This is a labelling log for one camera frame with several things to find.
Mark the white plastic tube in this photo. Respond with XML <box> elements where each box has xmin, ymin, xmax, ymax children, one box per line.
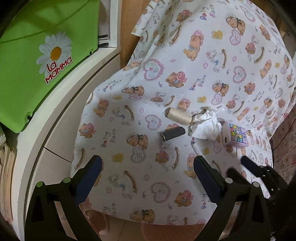
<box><xmin>191</xmin><ymin>141</ymin><xmax>202</xmax><ymax>156</ymax></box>

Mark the black thread spool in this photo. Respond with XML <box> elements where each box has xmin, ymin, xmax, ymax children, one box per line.
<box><xmin>159</xmin><ymin>126</ymin><xmax>186</xmax><ymax>142</ymax></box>

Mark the pink trash basket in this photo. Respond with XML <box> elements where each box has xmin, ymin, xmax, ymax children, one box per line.
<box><xmin>141</xmin><ymin>217</ymin><xmax>206</xmax><ymax>241</ymax></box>

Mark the purple patterned small box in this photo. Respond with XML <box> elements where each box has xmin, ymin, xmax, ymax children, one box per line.
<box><xmin>221</xmin><ymin>122</ymin><xmax>248</xmax><ymax>148</ymax></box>

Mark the crumpled white tissue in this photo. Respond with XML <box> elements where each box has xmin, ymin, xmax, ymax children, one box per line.
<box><xmin>189</xmin><ymin>107</ymin><xmax>222</xmax><ymax>141</ymax></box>

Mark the pink slipper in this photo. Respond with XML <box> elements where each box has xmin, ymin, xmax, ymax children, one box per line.
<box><xmin>79</xmin><ymin>197</ymin><xmax>109</xmax><ymax>235</ymax></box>

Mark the white shelf unit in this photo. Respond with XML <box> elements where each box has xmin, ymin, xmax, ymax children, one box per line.
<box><xmin>11</xmin><ymin>1</ymin><xmax>122</xmax><ymax>240</ymax></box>

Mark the beige thread spool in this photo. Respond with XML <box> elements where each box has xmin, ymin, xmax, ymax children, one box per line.
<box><xmin>165</xmin><ymin>108</ymin><xmax>193</xmax><ymax>126</ymax></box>

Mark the teddy bear print tablecloth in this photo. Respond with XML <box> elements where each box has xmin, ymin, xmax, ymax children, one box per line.
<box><xmin>71</xmin><ymin>1</ymin><xmax>295</xmax><ymax>225</ymax></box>

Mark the green plastic storage bin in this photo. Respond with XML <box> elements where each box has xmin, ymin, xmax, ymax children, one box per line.
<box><xmin>1</xmin><ymin>1</ymin><xmax>99</xmax><ymax>133</ymax></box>

